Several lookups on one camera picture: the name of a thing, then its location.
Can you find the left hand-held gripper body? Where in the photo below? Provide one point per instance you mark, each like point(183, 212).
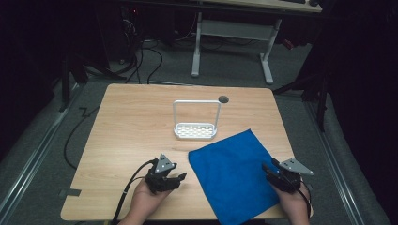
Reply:
point(164, 165)

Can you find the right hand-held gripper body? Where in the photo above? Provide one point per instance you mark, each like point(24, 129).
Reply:
point(287, 179)

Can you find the blue cloth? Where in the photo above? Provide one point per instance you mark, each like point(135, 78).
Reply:
point(231, 175)

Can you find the person's right hand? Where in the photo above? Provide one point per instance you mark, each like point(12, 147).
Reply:
point(294, 203)

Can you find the person's left hand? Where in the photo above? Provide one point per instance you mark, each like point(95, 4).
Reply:
point(144, 200)

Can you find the black metal stand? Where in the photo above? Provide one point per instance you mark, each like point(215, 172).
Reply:
point(65, 87)
point(320, 100)

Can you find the black table grommet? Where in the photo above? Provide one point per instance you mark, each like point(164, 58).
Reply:
point(223, 99)

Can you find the grey tape patch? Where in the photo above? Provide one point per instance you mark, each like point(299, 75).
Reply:
point(70, 192)

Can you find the small red object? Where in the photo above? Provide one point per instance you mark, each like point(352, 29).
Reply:
point(288, 44)

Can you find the white-framed desk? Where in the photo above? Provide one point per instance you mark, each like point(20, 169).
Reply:
point(234, 29)

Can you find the metal floor rail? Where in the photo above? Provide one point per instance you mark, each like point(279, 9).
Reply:
point(334, 165)
point(34, 156)

